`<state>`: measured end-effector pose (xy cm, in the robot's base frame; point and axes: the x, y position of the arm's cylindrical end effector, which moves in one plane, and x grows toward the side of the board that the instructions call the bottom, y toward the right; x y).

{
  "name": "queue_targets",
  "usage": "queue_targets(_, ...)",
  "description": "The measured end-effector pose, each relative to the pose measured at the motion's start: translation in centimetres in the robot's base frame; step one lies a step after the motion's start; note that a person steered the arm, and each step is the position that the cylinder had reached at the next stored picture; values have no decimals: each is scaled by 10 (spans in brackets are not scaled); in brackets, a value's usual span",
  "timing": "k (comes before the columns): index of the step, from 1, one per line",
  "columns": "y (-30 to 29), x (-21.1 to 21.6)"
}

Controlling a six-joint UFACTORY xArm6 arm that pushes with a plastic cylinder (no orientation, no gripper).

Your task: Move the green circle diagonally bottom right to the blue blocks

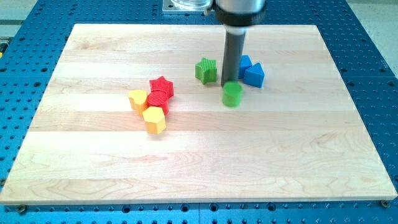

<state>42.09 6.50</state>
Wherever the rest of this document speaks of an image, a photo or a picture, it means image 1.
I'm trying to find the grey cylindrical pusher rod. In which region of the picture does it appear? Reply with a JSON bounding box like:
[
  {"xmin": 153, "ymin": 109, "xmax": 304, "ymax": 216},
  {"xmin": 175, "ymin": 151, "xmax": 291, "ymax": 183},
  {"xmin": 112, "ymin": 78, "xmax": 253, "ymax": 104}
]
[{"xmin": 221, "ymin": 25, "xmax": 246, "ymax": 86}]

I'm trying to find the green cylinder block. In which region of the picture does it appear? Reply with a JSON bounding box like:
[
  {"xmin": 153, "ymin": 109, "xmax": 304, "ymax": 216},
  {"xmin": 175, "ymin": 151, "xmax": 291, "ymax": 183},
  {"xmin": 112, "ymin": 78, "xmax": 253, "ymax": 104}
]
[{"xmin": 222, "ymin": 81, "xmax": 243, "ymax": 107}]

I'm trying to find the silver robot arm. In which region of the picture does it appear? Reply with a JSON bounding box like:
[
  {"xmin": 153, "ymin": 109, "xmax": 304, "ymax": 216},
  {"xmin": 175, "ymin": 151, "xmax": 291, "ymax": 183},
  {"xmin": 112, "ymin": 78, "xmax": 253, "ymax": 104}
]
[{"xmin": 204, "ymin": 0, "xmax": 267, "ymax": 85}]

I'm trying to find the blue cube block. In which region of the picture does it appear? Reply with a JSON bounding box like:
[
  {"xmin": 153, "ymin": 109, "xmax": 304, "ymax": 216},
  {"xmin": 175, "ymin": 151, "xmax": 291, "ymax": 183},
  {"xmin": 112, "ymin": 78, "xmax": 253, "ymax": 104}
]
[{"xmin": 238, "ymin": 55, "xmax": 252, "ymax": 79}]

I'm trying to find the blue triangle block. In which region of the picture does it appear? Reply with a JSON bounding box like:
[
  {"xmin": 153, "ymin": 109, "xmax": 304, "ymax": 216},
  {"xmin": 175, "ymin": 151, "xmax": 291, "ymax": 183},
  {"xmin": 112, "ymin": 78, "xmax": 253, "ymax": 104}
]
[{"xmin": 243, "ymin": 63, "xmax": 266, "ymax": 88}]

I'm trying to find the green star block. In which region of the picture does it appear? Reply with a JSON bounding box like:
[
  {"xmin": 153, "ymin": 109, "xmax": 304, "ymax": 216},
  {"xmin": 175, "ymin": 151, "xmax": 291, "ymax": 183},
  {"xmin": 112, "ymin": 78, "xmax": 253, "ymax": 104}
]
[{"xmin": 195, "ymin": 57, "xmax": 217, "ymax": 85}]

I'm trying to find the red star block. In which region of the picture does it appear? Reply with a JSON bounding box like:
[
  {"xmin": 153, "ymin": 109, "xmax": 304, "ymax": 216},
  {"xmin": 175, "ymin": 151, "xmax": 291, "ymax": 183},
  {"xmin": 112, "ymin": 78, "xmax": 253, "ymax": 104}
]
[{"xmin": 149, "ymin": 76, "xmax": 174, "ymax": 98}]

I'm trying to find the red cylinder block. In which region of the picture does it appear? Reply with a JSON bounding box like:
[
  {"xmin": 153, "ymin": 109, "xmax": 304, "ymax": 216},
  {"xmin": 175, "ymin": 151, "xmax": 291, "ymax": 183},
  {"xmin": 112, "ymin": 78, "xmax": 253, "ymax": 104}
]
[{"xmin": 147, "ymin": 90, "xmax": 169, "ymax": 115}]

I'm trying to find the yellow hexagon block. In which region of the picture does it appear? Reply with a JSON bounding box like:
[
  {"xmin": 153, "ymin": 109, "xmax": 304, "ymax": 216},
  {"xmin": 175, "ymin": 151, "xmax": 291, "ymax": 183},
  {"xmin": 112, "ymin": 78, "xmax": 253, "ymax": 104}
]
[{"xmin": 142, "ymin": 106, "xmax": 166, "ymax": 134}]

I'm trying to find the yellow heart block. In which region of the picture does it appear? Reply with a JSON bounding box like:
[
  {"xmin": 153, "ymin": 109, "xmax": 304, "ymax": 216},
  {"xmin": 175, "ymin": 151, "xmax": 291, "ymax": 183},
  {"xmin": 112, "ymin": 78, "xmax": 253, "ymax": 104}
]
[{"xmin": 128, "ymin": 90, "xmax": 148, "ymax": 116}]

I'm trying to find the light wooden board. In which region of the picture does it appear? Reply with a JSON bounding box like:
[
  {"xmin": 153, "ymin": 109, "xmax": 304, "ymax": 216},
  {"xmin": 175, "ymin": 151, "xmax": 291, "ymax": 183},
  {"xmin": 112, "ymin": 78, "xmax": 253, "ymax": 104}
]
[{"xmin": 1, "ymin": 24, "xmax": 397, "ymax": 205}]

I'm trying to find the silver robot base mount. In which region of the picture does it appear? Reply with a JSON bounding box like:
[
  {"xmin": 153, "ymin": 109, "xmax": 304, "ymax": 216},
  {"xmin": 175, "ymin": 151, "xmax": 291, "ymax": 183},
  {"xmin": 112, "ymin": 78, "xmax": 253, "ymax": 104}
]
[{"xmin": 162, "ymin": 0, "xmax": 213, "ymax": 15}]

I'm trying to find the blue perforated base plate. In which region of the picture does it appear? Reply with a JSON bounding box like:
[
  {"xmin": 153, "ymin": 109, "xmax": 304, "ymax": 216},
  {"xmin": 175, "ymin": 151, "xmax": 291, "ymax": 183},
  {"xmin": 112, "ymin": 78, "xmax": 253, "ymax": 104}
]
[{"xmin": 1, "ymin": 1, "xmax": 397, "ymax": 223}]

